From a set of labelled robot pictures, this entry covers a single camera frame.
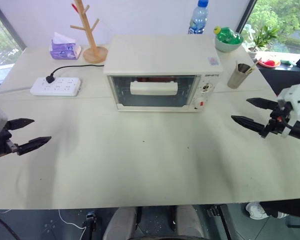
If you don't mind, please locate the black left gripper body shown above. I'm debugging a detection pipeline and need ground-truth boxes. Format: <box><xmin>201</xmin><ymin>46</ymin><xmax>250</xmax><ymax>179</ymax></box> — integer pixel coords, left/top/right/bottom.
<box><xmin>0</xmin><ymin>128</ymin><xmax>19</xmax><ymax>158</ymax></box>

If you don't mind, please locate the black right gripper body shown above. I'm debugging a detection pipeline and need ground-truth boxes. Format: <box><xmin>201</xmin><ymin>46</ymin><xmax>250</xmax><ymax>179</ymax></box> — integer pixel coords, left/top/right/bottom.
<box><xmin>261</xmin><ymin>100</ymin><xmax>295</xmax><ymax>138</ymax></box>

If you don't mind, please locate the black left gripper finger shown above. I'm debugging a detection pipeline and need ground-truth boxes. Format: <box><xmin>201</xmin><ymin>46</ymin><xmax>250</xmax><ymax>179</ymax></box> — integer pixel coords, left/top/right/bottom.
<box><xmin>4</xmin><ymin>117</ymin><xmax>36</xmax><ymax>131</ymax></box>
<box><xmin>15</xmin><ymin>136</ymin><xmax>53</xmax><ymax>157</ymax></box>

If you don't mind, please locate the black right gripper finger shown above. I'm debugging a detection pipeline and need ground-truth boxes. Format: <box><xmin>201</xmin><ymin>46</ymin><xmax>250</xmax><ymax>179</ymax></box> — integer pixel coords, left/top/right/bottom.
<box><xmin>246</xmin><ymin>97</ymin><xmax>279</xmax><ymax>111</ymax></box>
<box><xmin>230</xmin><ymin>115</ymin><xmax>269</xmax><ymax>137</ymax></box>

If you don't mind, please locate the white toaster oven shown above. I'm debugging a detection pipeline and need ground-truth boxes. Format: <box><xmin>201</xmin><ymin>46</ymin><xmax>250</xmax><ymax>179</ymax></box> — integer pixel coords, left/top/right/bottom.
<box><xmin>102</xmin><ymin>34</ymin><xmax>224</xmax><ymax>113</ymax></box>

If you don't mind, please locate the steel cup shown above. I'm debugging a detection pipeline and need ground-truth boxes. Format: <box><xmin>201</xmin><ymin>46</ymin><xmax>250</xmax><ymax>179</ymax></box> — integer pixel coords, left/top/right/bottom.
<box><xmin>226</xmin><ymin>63</ymin><xmax>251</xmax><ymax>89</ymax></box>

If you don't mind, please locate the red plate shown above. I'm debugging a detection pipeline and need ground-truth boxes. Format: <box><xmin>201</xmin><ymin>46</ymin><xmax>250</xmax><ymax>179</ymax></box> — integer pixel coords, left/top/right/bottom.
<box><xmin>256</xmin><ymin>58</ymin><xmax>282</xmax><ymax>69</ymax></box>

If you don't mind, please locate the white power strip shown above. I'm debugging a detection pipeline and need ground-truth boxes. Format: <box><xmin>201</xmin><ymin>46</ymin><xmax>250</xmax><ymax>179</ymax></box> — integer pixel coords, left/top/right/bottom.
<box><xmin>29</xmin><ymin>76</ymin><xmax>83</xmax><ymax>97</ymax></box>

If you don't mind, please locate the potted green plant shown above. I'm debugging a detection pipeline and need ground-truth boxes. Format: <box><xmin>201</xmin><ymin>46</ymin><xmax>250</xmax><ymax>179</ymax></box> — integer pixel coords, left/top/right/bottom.
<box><xmin>241</xmin><ymin>24</ymin><xmax>281</xmax><ymax>60</ymax></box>

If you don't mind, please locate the pale green bowl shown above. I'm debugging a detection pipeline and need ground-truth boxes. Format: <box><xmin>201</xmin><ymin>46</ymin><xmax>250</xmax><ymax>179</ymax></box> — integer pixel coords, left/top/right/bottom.
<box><xmin>214</xmin><ymin>34</ymin><xmax>245</xmax><ymax>53</ymax></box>

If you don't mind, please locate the green plastic bottle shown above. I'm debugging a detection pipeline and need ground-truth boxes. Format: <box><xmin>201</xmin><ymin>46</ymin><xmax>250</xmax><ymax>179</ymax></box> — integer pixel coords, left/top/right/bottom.
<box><xmin>213</xmin><ymin>25</ymin><xmax>244</xmax><ymax>44</ymax></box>

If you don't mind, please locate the dark trouser leg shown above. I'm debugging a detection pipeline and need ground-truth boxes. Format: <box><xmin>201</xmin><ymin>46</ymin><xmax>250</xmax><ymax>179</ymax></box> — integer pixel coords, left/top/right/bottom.
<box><xmin>258</xmin><ymin>197</ymin><xmax>300</xmax><ymax>219</ymax></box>

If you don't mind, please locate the purple tissue pack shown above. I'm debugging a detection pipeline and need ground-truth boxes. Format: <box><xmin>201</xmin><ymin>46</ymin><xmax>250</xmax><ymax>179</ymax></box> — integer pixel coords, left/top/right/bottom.
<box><xmin>49</xmin><ymin>31</ymin><xmax>82</xmax><ymax>61</ymax></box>

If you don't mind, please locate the white sneaker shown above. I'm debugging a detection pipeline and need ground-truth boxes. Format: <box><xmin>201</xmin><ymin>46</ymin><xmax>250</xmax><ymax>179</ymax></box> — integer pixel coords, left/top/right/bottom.
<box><xmin>244</xmin><ymin>202</ymin><xmax>269</xmax><ymax>221</ymax></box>

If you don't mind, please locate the black floor device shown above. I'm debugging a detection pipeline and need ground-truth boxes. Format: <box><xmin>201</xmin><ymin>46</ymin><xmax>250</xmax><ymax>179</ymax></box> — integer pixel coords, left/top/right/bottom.
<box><xmin>81</xmin><ymin>211</ymin><xmax>99</xmax><ymax>240</ymax></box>

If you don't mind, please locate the black table leg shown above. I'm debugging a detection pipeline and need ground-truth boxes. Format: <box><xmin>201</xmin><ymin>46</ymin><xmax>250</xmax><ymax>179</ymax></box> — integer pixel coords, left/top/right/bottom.
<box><xmin>206</xmin><ymin>204</ymin><xmax>239</xmax><ymax>240</ymax></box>

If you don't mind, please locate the clear blue-capped water bottle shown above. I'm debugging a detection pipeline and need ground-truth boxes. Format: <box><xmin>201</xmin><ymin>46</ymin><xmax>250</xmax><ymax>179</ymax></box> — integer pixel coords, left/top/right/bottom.
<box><xmin>187</xmin><ymin>0</ymin><xmax>210</xmax><ymax>35</ymax></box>

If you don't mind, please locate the wooden mug tree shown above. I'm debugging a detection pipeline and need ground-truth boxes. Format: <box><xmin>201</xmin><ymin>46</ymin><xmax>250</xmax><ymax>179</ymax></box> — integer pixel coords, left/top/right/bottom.
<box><xmin>69</xmin><ymin>0</ymin><xmax>109</xmax><ymax>64</ymax></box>

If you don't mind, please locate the grey rounded robot leg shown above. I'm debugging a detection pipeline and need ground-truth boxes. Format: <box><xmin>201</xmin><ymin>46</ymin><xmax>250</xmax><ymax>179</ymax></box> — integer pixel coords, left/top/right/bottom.
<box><xmin>103</xmin><ymin>206</ymin><xmax>139</xmax><ymax>240</ymax></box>
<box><xmin>169</xmin><ymin>204</ymin><xmax>208</xmax><ymax>240</ymax></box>

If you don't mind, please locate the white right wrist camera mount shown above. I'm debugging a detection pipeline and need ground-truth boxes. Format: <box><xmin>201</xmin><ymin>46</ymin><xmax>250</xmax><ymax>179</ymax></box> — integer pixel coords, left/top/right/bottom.
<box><xmin>276</xmin><ymin>84</ymin><xmax>300</xmax><ymax>139</ymax></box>

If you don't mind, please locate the black power cable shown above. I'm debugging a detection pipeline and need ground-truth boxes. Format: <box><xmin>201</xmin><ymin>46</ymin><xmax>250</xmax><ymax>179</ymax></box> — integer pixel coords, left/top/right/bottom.
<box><xmin>49</xmin><ymin>64</ymin><xmax>105</xmax><ymax>78</ymax></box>

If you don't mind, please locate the thick black floor cable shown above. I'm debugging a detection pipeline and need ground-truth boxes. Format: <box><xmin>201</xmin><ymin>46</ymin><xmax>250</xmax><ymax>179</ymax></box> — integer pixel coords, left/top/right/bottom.
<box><xmin>0</xmin><ymin>210</ymin><xmax>19</xmax><ymax>240</ymax></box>

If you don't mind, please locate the thin white floor cable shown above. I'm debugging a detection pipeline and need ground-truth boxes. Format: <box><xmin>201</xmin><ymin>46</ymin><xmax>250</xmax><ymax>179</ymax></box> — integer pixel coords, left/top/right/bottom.
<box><xmin>58</xmin><ymin>208</ymin><xmax>88</xmax><ymax>240</ymax></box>

